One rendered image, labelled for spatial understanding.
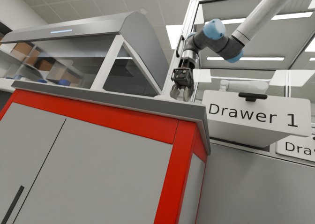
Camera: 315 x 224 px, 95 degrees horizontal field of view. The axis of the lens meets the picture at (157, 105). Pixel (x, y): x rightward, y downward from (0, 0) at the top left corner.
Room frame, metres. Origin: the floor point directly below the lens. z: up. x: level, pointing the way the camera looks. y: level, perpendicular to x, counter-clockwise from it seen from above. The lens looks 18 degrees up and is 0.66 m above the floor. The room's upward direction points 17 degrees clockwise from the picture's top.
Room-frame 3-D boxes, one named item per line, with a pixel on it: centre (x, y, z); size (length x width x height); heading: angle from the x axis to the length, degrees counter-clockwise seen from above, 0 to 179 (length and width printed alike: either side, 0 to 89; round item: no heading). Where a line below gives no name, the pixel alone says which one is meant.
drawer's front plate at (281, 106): (0.42, -0.28, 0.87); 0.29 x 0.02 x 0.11; 64
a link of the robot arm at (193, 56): (0.55, -0.08, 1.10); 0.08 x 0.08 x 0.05
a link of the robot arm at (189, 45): (0.55, -0.08, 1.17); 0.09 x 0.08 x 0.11; 23
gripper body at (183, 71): (0.55, -0.07, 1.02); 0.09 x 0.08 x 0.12; 149
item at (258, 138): (0.61, -0.37, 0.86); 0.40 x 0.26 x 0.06; 154
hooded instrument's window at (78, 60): (1.75, 0.98, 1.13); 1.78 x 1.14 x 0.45; 64
